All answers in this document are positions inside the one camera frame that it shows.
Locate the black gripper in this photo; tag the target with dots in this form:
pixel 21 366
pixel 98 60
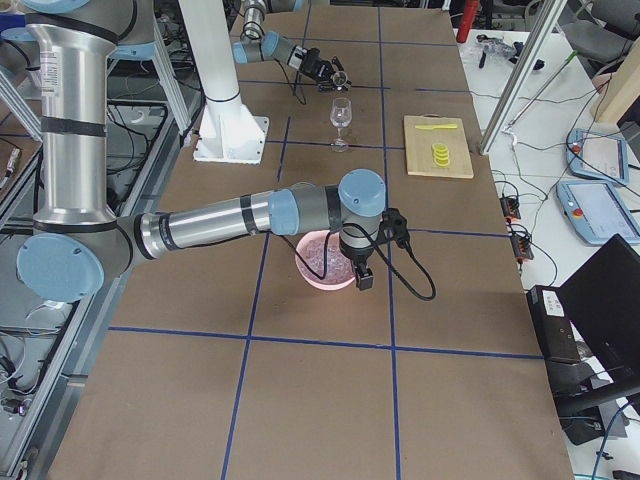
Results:
pixel 312 64
pixel 356 260

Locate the steel double jigger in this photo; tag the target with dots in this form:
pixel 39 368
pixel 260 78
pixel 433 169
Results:
pixel 340 81

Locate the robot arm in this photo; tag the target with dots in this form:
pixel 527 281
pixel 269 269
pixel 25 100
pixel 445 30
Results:
pixel 258 45
pixel 78 244

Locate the clear wine glass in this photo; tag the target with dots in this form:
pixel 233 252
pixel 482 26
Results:
pixel 340 117

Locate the pile of clear ice cubes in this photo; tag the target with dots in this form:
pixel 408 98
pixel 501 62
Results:
pixel 322 257

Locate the pink plastic bowl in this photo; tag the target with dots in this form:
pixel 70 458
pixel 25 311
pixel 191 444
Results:
pixel 320 280

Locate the bamboo cutting board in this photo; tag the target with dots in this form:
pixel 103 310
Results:
pixel 418 148

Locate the yellow plastic knife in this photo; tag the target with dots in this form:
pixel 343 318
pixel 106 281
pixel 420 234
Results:
pixel 434 127

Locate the lemon slice rightmost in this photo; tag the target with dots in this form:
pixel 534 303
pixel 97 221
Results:
pixel 440 147

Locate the lemon slice leftmost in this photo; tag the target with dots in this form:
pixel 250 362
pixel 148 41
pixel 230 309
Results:
pixel 442 162

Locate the red thermos bottle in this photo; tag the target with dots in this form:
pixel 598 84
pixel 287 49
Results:
pixel 467 20

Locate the clear plastic bag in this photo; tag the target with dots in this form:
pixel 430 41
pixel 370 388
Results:
pixel 494 49

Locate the teach pendant tablet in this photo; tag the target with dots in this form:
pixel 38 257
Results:
pixel 593 155
pixel 596 211

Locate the grey office chair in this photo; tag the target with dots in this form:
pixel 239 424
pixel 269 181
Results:
pixel 611 37

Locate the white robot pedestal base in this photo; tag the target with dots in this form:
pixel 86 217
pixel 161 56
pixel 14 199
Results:
pixel 229 132

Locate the aluminium frame post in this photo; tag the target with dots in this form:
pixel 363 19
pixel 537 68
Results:
pixel 547 18

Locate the green handled grabber tool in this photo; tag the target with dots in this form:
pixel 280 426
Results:
pixel 508 128

